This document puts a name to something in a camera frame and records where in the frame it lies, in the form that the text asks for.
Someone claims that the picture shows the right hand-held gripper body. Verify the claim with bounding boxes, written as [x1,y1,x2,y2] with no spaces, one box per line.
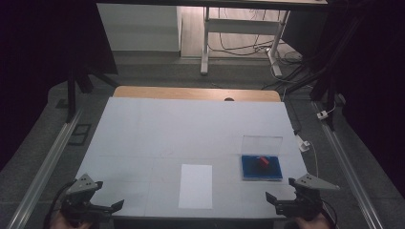
[275,173,341,221]

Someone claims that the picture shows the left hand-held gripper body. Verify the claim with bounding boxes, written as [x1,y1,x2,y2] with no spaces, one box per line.
[60,173,113,224]

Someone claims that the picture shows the person's right hand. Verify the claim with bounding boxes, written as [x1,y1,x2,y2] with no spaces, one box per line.
[293,214,332,229]

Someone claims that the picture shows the person's left hand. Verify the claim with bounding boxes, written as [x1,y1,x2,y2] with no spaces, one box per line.
[49,211,94,229]

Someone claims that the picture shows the blue ink pad box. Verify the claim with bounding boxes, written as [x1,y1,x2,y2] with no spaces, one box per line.
[240,135,285,182]

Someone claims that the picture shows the white power adapter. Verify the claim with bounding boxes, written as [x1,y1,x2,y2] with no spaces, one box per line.
[297,135,311,154]

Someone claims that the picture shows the white paper sheet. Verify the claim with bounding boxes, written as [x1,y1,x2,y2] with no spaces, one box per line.
[178,163,214,210]

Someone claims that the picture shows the black metal stand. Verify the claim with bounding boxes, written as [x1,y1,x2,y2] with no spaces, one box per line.
[288,15,366,132]
[65,68,120,124]

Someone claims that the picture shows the white table cover board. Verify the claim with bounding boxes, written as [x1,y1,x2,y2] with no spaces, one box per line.
[75,96,309,221]

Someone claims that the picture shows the wooden table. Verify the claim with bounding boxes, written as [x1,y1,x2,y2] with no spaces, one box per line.
[113,85,282,103]

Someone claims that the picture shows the white cabinet panel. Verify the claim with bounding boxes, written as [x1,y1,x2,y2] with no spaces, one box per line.
[96,3,181,52]

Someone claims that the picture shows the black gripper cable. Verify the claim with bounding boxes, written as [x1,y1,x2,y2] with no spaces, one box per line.
[43,178,78,229]
[319,198,339,229]

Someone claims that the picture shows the thin white cable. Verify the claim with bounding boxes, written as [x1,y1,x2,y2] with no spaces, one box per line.
[307,140,320,179]

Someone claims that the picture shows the aluminium rail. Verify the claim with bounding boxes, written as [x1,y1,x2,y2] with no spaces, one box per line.
[5,107,84,229]
[310,100,385,229]

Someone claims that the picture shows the black floor frame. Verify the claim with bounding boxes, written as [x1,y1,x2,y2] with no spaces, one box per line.
[67,123,93,147]

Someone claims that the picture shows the black floor cables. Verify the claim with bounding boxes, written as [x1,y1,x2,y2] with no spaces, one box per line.
[207,8,314,92]

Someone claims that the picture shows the white desk frame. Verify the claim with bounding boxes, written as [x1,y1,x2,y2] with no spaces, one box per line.
[200,6,291,78]

